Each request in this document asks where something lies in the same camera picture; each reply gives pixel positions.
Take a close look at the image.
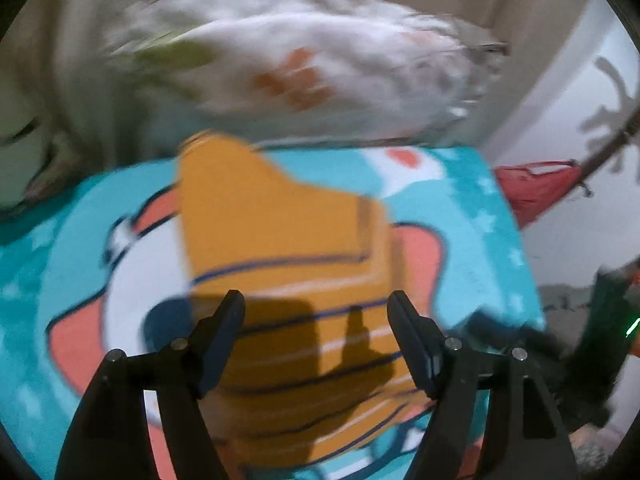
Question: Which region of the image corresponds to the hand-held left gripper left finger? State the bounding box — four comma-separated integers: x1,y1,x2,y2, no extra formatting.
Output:
55,289,247,480

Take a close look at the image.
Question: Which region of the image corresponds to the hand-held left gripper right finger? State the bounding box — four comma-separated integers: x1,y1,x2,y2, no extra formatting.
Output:
387,290,580,480

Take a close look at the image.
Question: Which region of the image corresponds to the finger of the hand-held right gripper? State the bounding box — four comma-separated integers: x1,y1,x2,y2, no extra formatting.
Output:
462,309,563,361

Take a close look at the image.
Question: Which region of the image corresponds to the orange striped small shirt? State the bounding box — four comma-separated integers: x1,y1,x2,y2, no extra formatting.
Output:
177,130,436,469

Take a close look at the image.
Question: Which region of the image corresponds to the grey cloth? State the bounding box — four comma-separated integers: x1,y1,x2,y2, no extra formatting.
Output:
536,282,603,333

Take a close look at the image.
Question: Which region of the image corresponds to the turquoise star printed blanket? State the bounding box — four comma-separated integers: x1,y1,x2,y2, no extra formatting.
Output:
0,144,547,480

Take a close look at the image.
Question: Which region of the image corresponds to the red bag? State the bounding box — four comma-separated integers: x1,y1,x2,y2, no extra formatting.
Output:
492,57,640,231

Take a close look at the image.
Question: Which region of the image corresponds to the white printed quilt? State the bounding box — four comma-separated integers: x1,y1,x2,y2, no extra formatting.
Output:
102,0,511,141

